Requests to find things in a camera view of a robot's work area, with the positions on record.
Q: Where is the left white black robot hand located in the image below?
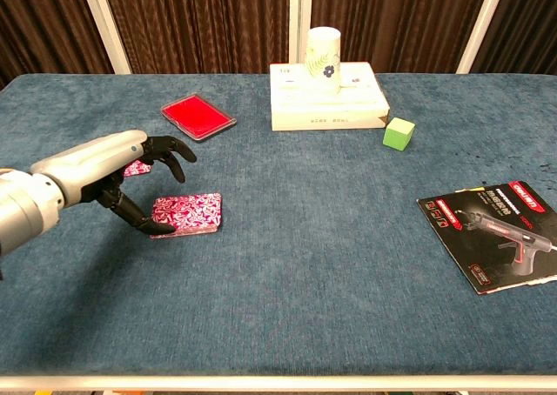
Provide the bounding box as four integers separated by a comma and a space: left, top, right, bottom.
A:
30, 129, 198, 236

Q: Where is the small pink white packet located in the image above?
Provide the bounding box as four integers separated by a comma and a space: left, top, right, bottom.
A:
149, 191, 224, 239

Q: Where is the red ink pad case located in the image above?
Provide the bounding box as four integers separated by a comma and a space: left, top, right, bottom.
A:
160, 92, 238, 143

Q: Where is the brown pleated curtain panel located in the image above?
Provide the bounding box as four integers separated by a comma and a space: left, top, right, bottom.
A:
0, 0, 115, 90
311, 0, 493, 75
472, 0, 557, 75
100, 0, 292, 75

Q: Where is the blue felt table cover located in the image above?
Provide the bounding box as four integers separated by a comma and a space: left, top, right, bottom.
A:
0, 72, 557, 377

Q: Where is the white cardboard box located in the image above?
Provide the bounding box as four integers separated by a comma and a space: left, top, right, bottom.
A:
269, 61, 391, 132

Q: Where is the floral white paper cup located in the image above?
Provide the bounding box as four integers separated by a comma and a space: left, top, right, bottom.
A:
304, 26, 341, 95

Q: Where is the green cube block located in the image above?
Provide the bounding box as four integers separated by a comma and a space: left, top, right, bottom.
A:
382, 117, 416, 153

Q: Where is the black glue gun package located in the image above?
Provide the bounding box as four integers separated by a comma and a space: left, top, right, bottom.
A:
416, 180, 557, 298

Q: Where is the straight white partition post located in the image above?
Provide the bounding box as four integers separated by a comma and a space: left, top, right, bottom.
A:
289, 0, 314, 65

